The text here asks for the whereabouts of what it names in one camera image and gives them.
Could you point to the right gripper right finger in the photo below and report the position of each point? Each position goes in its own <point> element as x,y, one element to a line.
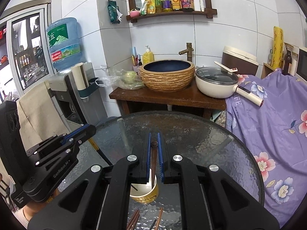
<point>168,174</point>

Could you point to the yellow wrap roll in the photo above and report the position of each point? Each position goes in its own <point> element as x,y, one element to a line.
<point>278,47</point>

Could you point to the bronze faucet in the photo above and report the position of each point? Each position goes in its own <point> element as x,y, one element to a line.
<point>189,49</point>

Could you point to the cream electric pan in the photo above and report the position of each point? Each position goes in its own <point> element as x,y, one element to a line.
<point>222,83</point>

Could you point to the beige cloth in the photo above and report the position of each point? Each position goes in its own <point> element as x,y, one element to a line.
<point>38,117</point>

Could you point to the wooden wall shelf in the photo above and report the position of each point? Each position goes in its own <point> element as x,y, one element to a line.
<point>168,0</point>

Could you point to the brown wooden chopstick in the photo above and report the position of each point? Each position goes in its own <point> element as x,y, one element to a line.
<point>153,161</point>
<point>133,221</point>
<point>159,219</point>

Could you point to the yellow duck mug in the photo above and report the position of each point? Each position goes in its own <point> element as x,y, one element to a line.
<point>145,193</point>

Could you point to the green hanging packet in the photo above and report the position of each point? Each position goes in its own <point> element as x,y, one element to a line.
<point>114,12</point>

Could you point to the black chopstick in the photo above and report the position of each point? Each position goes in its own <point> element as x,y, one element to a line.
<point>153,224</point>

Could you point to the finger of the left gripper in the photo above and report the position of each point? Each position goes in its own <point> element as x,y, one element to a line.
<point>79,142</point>
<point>77,134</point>

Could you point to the blue water jug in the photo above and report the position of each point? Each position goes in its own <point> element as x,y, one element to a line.
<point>64,43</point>

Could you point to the left hand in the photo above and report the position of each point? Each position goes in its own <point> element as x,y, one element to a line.
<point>34,207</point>

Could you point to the woven basin sink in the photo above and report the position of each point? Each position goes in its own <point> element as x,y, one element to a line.
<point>167,75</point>

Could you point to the purple floral cloth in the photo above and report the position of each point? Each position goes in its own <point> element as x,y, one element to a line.
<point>275,134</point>

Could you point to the yellow soap dispenser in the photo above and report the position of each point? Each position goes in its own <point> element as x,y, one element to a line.
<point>148,56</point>

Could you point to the plastic bag with vegetable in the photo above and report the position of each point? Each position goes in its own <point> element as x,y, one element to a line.
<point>124,79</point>

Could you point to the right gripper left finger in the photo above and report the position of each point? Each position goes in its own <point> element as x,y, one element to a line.
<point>141,172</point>

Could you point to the water dispenser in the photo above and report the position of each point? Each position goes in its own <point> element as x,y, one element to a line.
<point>79,107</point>

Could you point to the brown rice cooker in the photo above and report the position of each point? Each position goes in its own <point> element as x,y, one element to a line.
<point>245,62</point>

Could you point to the wooden sink table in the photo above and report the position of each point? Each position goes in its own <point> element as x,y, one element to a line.
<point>189,100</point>

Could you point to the white microwave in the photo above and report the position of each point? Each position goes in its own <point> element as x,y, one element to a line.
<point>301,68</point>

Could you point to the dark glass bottle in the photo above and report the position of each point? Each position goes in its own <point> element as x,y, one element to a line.
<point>287,62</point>

